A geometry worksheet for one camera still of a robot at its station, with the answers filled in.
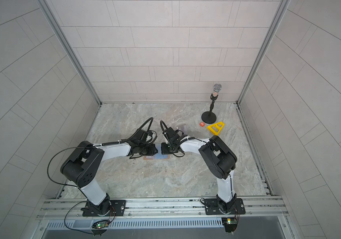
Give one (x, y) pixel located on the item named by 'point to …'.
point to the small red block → (202, 124)
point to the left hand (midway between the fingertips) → (161, 149)
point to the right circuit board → (230, 223)
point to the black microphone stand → (210, 117)
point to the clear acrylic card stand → (185, 129)
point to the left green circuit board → (100, 224)
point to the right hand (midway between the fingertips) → (162, 151)
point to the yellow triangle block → (219, 128)
